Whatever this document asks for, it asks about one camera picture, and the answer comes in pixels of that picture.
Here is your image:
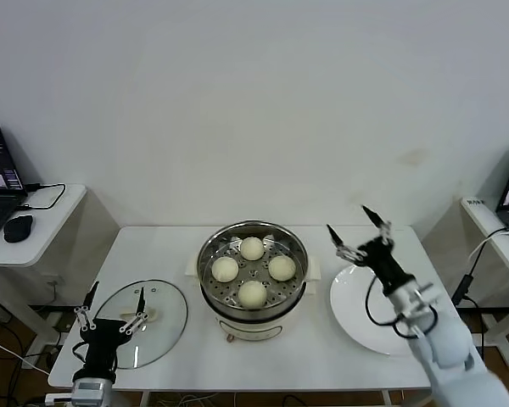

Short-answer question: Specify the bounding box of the cream electric cooker pot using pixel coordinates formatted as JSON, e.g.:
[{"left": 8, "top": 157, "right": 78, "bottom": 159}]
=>
[{"left": 186, "top": 252, "right": 323, "bottom": 343}]

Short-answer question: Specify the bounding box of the black laptop power cable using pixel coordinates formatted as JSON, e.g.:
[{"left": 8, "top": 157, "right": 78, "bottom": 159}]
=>
[{"left": 16, "top": 181, "right": 68, "bottom": 212}]

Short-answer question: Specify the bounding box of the black computer mouse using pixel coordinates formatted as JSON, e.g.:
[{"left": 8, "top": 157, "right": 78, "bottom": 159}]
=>
[{"left": 3, "top": 214, "right": 34, "bottom": 244}]

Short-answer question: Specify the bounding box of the round white plate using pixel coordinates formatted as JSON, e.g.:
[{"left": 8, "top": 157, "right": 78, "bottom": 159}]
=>
[{"left": 328, "top": 262, "right": 436, "bottom": 356}]

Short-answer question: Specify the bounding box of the white floor cable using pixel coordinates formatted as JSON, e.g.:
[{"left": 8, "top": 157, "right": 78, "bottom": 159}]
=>
[{"left": 0, "top": 330, "right": 52, "bottom": 376}]

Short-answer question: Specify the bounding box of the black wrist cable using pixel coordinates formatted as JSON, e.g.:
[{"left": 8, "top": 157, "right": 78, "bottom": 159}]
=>
[
  {"left": 70, "top": 341, "right": 119, "bottom": 374},
  {"left": 364, "top": 275, "right": 440, "bottom": 340}
]

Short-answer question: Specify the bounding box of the round glass pot lid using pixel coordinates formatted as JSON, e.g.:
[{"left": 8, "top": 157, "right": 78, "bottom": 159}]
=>
[{"left": 90, "top": 278, "right": 189, "bottom": 369}]

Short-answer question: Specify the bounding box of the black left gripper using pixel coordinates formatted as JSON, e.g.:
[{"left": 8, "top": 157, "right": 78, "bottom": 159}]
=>
[{"left": 74, "top": 281, "right": 149, "bottom": 377}]

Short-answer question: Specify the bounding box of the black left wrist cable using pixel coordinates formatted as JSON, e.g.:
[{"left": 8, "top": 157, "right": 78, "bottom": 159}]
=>
[{"left": 70, "top": 341, "right": 119, "bottom": 374}]

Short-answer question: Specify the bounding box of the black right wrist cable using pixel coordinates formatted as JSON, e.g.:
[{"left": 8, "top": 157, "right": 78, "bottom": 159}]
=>
[{"left": 364, "top": 275, "right": 440, "bottom": 340}]

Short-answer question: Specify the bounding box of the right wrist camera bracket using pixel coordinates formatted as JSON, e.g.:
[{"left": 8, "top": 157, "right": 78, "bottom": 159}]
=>
[{"left": 400, "top": 282, "right": 440, "bottom": 319}]

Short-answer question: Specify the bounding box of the black adapter cable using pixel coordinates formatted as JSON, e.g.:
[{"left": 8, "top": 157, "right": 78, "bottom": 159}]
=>
[{"left": 451, "top": 237, "right": 495, "bottom": 306}]

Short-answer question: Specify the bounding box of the perforated steel steamer basket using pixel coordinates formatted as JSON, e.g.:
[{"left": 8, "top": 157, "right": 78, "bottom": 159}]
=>
[{"left": 196, "top": 219, "right": 310, "bottom": 313}]

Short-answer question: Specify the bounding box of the white steamed baozi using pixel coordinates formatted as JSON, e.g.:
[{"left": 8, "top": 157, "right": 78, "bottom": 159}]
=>
[
  {"left": 210, "top": 256, "right": 240, "bottom": 283},
  {"left": 240, "top": 236, "right": 266, "bottom": 261},
  {"left": 267, "top": 255, "right": 297, "bottom": 282},
  {"left": 236, "top": 279, "right": 267, "bottom": 309}
]

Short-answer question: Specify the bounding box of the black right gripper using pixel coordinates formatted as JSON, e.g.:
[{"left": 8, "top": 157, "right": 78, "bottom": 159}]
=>
[{"left": 326, "top": 205, "right": 415, "bottom": 294}]

